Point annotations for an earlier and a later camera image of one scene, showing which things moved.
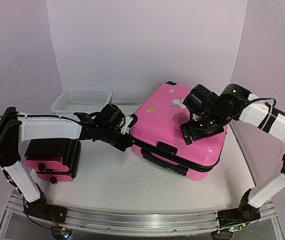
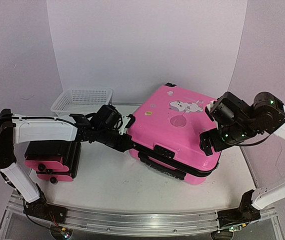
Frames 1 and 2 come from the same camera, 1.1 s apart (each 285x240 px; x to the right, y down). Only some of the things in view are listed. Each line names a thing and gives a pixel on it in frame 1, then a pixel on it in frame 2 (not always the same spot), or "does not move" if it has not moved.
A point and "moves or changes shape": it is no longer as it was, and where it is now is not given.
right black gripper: [199, 131] → [206, 141]
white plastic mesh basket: [82, 100] does not move
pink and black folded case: [54, 160] does not move
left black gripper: [125, 144] does not move
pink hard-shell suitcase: [160, 109] moves or changes shape
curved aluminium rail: [125, 223] does not move
